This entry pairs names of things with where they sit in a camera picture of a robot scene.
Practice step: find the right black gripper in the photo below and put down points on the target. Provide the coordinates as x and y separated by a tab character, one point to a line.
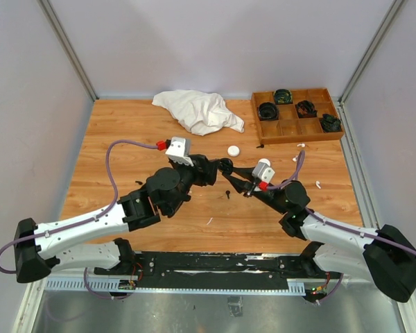
244	186

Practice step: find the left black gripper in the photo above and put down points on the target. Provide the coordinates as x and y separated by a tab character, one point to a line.
209	166

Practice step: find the black charging case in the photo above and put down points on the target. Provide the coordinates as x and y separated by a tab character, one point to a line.
226	165

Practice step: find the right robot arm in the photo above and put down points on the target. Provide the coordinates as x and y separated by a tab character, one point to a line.
382	256

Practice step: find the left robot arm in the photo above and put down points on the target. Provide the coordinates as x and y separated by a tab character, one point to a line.
41	249

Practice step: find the white round charging case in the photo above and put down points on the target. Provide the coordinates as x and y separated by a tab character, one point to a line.
233	151

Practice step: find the white crumpled cloth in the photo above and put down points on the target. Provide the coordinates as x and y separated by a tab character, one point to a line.
198	112

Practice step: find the wooden compartment tray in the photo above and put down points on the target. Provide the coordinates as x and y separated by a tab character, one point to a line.
295	115

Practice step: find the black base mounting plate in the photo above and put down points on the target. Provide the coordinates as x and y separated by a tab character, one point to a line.
213	271

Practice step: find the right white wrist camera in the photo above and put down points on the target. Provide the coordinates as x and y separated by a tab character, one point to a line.
263	172

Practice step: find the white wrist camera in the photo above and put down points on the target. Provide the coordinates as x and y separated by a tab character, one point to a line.
178	151
263	172

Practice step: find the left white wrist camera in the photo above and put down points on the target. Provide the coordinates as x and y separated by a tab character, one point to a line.
178	151

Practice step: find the grey slotted cable duct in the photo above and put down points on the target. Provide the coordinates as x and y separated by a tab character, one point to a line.
118	285

